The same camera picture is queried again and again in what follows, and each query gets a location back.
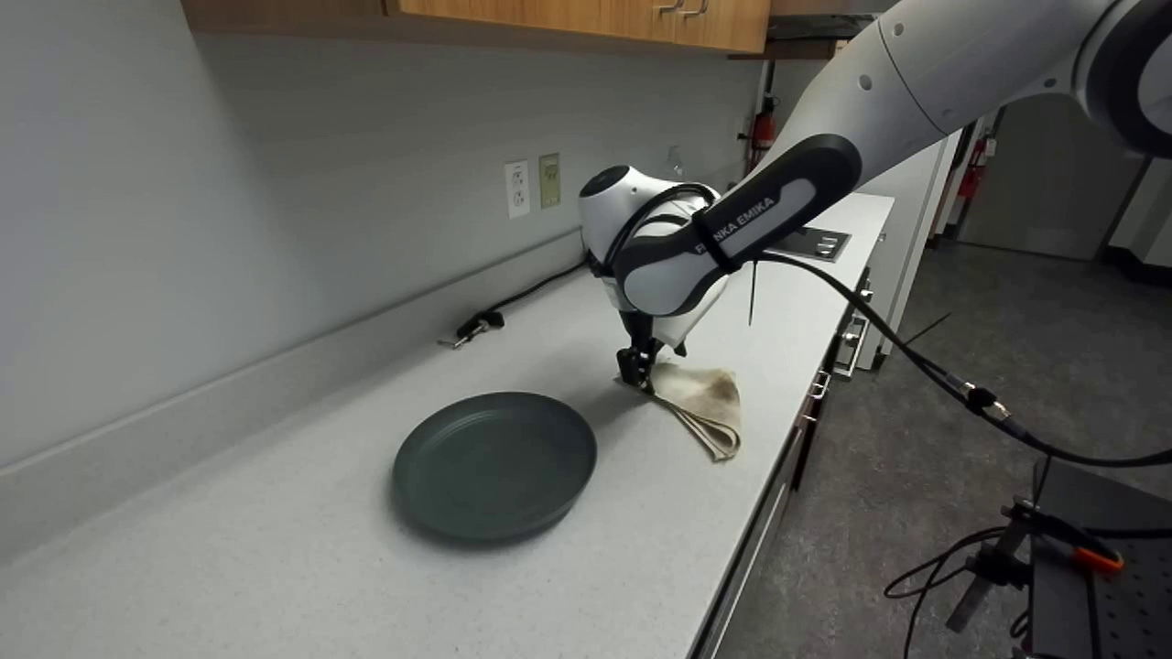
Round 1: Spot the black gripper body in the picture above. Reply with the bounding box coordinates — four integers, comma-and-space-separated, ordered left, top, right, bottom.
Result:
617, 307, 672, 367

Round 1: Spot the beige stained cloth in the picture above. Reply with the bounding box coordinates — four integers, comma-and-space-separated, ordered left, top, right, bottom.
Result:
640, 349, 748, 468

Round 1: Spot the steel countertop sink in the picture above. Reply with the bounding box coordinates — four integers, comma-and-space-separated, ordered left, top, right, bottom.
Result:
762, 225, 853, 263

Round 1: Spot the dark green plate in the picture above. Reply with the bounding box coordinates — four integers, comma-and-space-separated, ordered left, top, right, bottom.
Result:
389, 390, 602, 550

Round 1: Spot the red fire extinguisher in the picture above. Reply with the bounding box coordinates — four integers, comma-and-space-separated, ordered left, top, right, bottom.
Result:
745, 94, 783, 159
958, 136, 993, 207

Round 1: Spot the black perforated side table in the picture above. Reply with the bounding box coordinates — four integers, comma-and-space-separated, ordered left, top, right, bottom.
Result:
1025, 456, 1172, 659

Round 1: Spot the black power cord with plug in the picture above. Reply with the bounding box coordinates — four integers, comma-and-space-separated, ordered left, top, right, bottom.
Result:
452, 262, 593, 349

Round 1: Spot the silver drawer handle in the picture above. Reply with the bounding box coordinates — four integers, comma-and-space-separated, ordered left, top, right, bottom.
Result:
801, 367, 834, 424
834, 313, 871, 378

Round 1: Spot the beige wall switch plate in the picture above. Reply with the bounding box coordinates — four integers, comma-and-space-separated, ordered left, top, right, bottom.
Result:
534, 152, 565, 214

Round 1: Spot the white wall outlet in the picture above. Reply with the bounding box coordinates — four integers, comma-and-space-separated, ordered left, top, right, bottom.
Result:
502, 159, 539, 225

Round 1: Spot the dishwasher with long handle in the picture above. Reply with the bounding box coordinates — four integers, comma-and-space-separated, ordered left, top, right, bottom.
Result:
685, 417, 822, 659

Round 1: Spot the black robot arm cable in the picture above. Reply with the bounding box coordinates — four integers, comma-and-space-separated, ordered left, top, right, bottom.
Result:
756, 246, 1172, 473

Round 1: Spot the wooden wall cabinet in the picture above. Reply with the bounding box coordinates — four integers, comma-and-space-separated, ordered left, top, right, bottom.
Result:
181, 0, 778, 59

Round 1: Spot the black floor cable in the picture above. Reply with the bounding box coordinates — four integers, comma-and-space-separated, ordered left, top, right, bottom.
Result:
884, 524, 1041, 659

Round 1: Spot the orange handled clamp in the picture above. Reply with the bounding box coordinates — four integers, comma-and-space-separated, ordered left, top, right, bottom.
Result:
1005, 497, 1133, 584

